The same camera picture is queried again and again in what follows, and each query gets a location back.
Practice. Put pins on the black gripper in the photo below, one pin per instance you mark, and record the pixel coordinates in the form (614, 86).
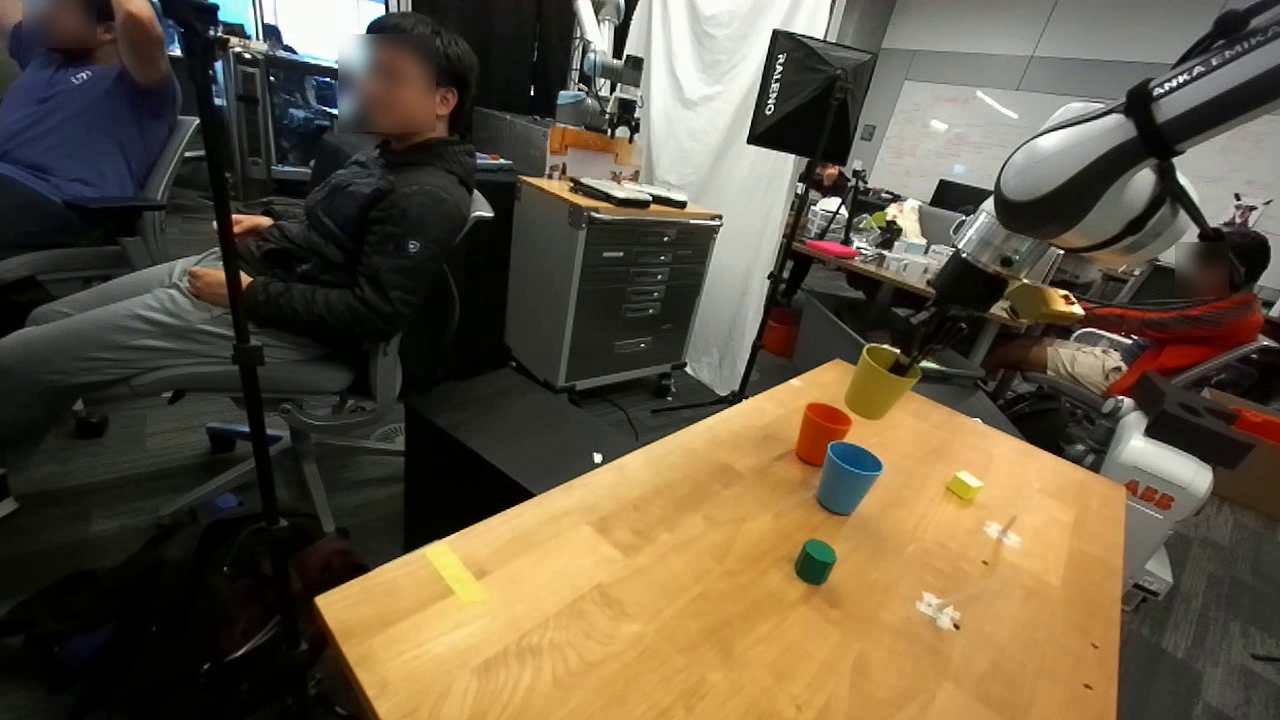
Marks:
(972, 288)

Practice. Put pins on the yellow plastic cup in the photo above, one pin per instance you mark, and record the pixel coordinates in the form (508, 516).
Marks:
(869, 387)

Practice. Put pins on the orange plastic cup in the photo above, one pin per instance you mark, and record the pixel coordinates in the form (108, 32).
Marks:
(823, 433)

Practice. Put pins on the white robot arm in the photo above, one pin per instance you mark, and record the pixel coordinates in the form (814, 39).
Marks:
(1095, 172)

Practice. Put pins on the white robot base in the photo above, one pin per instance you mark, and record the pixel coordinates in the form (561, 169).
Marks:
(1154, 483)

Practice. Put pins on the blue plastic cup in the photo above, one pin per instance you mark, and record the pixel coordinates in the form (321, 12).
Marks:
(846, 483)

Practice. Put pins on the cluttered wooden desk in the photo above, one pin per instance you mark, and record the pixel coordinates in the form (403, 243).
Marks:
(880, 274)

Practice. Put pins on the red bucket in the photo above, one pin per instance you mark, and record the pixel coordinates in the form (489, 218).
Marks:
(780, 335)

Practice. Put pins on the small yellow block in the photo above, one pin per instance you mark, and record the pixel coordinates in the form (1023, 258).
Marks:
(964, 485)

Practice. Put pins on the black light stand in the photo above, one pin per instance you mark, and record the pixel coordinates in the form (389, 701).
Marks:
(774, 285)

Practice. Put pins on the small clear plastic piece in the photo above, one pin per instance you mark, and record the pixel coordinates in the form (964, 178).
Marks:
(1002, 535)

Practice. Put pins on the small green block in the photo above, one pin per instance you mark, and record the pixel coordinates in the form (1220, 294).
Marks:
(814, 564)

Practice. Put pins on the small white crumpled object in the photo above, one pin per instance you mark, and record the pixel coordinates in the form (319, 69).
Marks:
(942, 614)

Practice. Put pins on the person in red shirt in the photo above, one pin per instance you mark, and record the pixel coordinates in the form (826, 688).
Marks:
(1186, 335)

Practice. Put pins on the black softbox light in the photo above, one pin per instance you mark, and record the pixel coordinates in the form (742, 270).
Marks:
(804, 94)

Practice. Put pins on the grey drawer cabinet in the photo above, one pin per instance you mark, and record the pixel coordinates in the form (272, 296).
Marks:
(600, 294)

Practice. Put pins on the white curtain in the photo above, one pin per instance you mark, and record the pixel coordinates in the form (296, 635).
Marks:
(694, 107)

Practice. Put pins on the black keyboard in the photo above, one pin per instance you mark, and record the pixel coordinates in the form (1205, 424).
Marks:
(614, 189)

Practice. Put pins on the orange cardboard box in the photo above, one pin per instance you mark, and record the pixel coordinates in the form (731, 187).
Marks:
(584, 150)

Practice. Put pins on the yellow tape strip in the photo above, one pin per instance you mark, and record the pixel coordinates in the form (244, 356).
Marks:
(458, 575)

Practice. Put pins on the grey office chair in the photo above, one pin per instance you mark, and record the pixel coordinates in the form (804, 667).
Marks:
(373, 402)

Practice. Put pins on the person in black jacket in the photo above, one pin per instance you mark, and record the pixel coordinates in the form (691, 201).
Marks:
(373, 252)

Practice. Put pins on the black tripod pole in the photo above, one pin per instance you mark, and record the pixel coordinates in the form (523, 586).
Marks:
(239, 335)

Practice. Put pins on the person in blue shirt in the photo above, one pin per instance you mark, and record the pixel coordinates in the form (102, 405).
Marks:
(83, 127)

